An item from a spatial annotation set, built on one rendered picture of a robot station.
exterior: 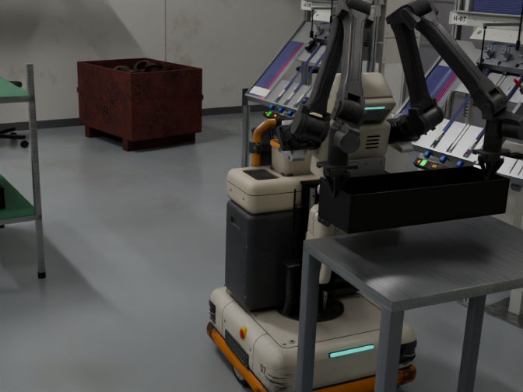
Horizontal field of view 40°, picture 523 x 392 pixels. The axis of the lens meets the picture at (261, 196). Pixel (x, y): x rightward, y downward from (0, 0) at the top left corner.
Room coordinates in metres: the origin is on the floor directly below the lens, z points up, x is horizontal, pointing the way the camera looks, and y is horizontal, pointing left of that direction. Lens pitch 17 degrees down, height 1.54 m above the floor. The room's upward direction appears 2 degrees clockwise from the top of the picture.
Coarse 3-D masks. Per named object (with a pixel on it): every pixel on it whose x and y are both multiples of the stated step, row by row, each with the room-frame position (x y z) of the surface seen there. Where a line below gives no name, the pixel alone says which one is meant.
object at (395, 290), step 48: (336, 240) 1.99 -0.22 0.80; (384, 240) 2.00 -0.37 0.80; (432, 240) 2.02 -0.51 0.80; (480, 240) 2.03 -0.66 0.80; (384, 288) 1.66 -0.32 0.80; (432, 288) 1.67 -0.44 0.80; (480, 288) 1.70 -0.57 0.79; (384, 336) 1.60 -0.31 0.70; (480, 336) 2.25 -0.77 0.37; (384, 384) 1.58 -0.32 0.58
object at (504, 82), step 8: (456, 40) 4.15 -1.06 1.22; (464, 48) 4.06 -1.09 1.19; (472, 48) 4.01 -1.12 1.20; (472, 56) 3.96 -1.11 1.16; (440, 64) 4.08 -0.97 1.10; (496, 72) 3.75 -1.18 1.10; (496, 80) 3.70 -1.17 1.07; (504, 80) 3.67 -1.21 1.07; (512, 80) 3.63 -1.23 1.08; (456, 88) 3.84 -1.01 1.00; (464, 88) 3.80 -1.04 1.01; (504, 88) 3.62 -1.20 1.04; (512, 88) 3.59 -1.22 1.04; (512, 96) 3.54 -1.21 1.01; (520, 96) 3.51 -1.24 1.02
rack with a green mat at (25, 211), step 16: (32, 64) 3.45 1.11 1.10; (0, 80) 3.88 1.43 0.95; (32, 80) 3.44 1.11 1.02; (0, 96) 3.37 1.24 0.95; (16, 96) 3.41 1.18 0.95; (32, 96) 3.44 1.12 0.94; (32, 112) 3.44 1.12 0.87; (32, 128) 3.44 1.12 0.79; (32, 144) 3.43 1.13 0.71; (32, 160) 3.44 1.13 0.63; (0, 176) 4.11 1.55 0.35; (32, 176) 3.45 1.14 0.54; (16, 192) 3.79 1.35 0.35; (16, 208) 3.51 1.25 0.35; (32, 208) 3.52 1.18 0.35; (0, 224) 3.34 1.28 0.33
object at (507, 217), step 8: (504, 144) 4.24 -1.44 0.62; (512, 144) 4.25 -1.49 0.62; (520, 144) 4.26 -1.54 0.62; (520, 152) 4.03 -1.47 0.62; (432, 160) 3.98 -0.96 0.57; (512, 192) 3.51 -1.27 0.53; (520, 192) 3.50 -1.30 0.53; (512, 200) 3.50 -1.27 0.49; (520, 200) 3.51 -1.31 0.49; (512, 208) 3.50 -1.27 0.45; (520, 208) 3.51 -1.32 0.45; (496, 216) 3.58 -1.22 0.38; (504, 216) 3.53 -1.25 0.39; (512, 216) 3.50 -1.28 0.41; (520, 216) 3.52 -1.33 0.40; (512, 224) 3.49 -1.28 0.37; (520, 224) 3.52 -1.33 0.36
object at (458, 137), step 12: (444, 120) 3.70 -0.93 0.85; (432, 132) 3.69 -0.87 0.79; (444, 132) 3.63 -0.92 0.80; (456, 132) 3.58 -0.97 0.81; (468, 132) 3.53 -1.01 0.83; (420, 144) 3.67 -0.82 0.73; (432, 144) 3.61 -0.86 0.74; (444, 144) 3.57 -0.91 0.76; (456, 144) 3.52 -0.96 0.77; (468, 144) 3.47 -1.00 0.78; (480, 144) 3.42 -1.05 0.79; (468, 156) 3.41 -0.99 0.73
